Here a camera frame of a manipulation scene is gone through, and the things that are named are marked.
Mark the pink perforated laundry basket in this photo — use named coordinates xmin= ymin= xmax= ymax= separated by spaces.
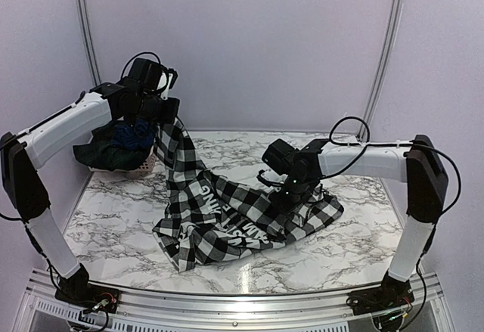
xmin=88 ymin=147 xmax=157 ymax=178

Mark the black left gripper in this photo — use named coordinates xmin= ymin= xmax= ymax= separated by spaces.
xmin=127 ymin=92 xmax=178 ymax=123

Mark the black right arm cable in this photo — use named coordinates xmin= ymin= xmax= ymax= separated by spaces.
xmin=327 ymin=116 xmax=463 ymax=227

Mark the dark blue green clothes pile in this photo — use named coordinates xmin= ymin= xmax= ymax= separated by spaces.
xmin=73 ymin=119 xmax=158 ymax=172

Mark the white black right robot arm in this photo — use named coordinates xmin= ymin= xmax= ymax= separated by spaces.
xmin=257 ymin=135 xmax=449 ymax=308

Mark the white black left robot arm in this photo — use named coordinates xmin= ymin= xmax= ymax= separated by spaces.
xmin=1 ymin=55 xmax=179 ymax=306

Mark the front aluminium table rail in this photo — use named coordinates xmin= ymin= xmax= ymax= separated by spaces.
xmin=13 ymin=269 xmax=455 ymax=331

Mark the aluminium frame post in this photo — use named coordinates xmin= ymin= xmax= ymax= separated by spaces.
xmin=76 ymin=0 xmax=101 ymax=85
xmin=357 ymin=0 xmax=403 ymax=138

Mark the right aluminium frame post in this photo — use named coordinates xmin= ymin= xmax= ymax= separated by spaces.
xmin=357 ymin=0 xmax=403 ymax=138

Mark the black white plaid shirt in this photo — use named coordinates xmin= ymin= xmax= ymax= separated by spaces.
xmin=152 ymin=119 xmax=344 ymax=272

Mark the left aluminium frame post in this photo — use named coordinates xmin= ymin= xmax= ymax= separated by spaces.
xmin=76 ymin=0 xmax=101 ymax=85

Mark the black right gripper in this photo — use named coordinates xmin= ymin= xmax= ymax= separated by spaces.
xmin=268 ymin=172 xmax=314 ymax=215

